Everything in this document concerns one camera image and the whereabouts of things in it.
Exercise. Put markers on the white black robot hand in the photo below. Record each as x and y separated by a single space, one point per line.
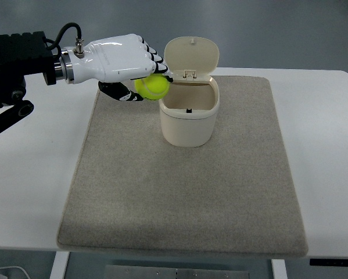
111 61

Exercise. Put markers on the yellow tennis ball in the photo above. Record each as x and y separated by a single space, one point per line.
153 87

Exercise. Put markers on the cream bin with open lid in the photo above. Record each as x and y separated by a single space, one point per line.
189 110

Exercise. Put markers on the beige felt mat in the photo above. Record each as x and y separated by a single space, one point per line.
134 192

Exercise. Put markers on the white left table leg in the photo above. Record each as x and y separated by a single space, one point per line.
59 265

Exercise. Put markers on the white table leg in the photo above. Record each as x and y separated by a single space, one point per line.
279 269
59 265

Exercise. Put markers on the white right table leg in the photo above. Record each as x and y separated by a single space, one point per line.
279 269

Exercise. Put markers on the black desk control panel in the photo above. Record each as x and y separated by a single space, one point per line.
329 262

